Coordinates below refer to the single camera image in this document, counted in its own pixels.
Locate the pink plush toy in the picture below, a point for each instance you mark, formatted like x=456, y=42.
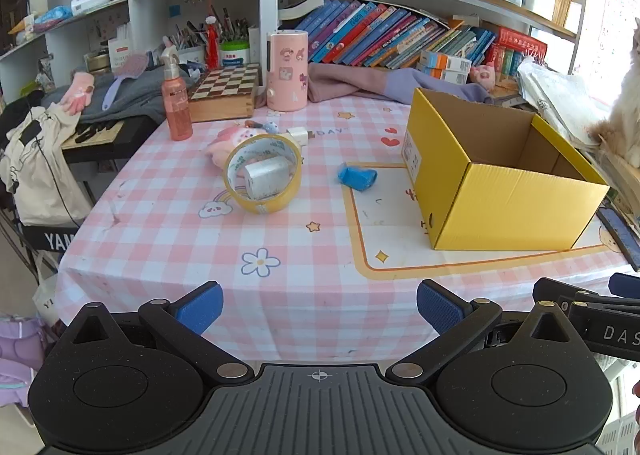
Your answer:
x=225, y=142

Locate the black piano keyboard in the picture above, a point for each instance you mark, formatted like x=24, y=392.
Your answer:
x=110, y=135

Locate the wooden chessboard box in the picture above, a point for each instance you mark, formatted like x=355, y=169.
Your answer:
x=222, y=90

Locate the row of red thick books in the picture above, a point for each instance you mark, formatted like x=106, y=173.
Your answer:
x=515, y=52

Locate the pink wall poster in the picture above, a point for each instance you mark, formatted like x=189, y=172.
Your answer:
x=607, y=30

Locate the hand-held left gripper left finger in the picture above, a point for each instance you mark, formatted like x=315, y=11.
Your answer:
x=200, y=307

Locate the cups of pens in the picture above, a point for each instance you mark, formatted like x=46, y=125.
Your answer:
x=192, y=42

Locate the white red-label carton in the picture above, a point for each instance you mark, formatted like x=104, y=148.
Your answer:
x=119, y=57

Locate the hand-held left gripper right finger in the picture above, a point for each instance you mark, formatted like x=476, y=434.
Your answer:
x=440, y=307

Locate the white power adapter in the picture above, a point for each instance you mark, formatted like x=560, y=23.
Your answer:
x=298, y=136

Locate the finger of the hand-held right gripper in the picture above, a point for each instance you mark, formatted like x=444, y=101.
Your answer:
x=626, y=284
x=550, y=289

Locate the purple backpack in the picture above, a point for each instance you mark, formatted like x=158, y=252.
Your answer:
x=20, y=360

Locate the blue tissue pack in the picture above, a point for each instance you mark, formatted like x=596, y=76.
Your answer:
x=52, y=16

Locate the orange and white small box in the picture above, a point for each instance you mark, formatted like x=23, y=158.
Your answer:
x=442, y=76
x=447, y=61

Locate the white tote bag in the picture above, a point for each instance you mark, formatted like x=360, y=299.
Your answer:
x=47, y=302

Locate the yellow cardboard box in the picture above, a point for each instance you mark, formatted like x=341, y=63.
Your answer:
x=500, y=205

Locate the red tassel ornament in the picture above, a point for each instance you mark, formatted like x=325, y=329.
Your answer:
x=212, y=42

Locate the purple hairbrush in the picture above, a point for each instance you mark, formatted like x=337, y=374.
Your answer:
x=130, y=67

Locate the purple and pink cloth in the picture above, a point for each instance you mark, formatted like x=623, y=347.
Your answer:
x=360, y=82

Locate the pink stickered cylinder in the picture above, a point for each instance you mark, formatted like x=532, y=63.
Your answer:
x=286, y=75

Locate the pink knitted glove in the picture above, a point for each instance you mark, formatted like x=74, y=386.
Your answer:
x=77, y=92

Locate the pink pig plush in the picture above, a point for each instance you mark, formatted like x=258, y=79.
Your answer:
x=482, y=76

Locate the pink checked tablecloth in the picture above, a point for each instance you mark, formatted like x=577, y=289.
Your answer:
x=200, y=255

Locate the small blue lump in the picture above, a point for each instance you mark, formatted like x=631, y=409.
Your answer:
x=356, y=176

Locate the pile of papers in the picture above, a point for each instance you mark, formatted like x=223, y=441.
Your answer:
x=560, y=100

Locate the grey cloth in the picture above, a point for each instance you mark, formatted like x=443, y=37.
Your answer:
x=140, y=95

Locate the row of colourful books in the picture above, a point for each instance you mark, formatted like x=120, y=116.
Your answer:
x=380, y=35

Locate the white and orange cat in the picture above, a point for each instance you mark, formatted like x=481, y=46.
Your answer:
x=627, y=100

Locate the yellow tape roll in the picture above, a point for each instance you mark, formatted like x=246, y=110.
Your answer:
x=265, y=208

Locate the black keyboard case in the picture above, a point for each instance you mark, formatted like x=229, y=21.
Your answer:
x=50, y=239

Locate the white flat box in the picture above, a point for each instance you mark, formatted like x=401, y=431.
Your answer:
x=90, y=2

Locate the green-lidded white jar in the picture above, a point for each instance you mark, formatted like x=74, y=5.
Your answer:
x=235, y=55

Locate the pink spray bottle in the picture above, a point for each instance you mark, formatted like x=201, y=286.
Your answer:
x=177, y=105

